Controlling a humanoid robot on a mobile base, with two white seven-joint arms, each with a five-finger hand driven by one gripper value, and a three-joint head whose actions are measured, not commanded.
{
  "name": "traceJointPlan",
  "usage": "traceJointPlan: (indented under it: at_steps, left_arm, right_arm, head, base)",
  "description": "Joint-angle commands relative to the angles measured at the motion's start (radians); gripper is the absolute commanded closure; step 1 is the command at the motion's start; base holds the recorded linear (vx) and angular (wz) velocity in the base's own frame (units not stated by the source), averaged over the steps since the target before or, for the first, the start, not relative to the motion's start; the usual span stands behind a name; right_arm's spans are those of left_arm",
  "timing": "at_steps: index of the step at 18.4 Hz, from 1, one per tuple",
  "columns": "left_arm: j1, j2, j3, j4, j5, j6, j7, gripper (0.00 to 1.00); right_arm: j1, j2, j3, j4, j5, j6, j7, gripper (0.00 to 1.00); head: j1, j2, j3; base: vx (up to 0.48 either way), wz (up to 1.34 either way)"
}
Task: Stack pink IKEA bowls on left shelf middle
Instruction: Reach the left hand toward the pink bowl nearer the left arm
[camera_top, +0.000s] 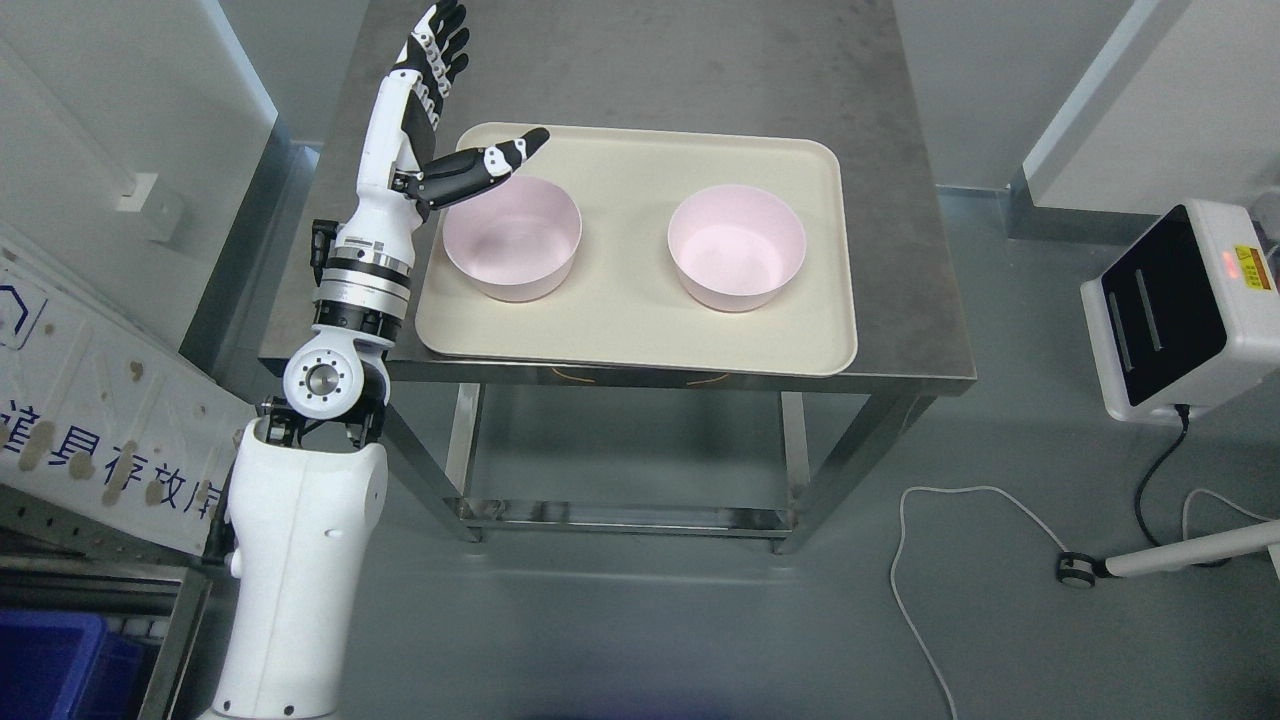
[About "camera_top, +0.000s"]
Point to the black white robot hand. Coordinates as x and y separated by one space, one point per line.
399 179

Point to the pink bowl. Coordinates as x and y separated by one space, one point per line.
516 243
735 247

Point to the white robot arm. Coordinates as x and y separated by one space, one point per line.
310 481

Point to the beige plastic tray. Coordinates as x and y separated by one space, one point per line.
622 304

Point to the white sign board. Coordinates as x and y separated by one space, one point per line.
101 419

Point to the stainless steel table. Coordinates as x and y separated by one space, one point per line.
832 71

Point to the blue plastic bin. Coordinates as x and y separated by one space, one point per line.
65 665

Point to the white stand leg with caster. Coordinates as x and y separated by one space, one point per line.
1082 571

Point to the white black box device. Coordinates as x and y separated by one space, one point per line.
1187 318

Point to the white wall socket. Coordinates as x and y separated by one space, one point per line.
151 208

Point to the grey metal shelf frame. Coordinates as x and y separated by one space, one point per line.
56 559

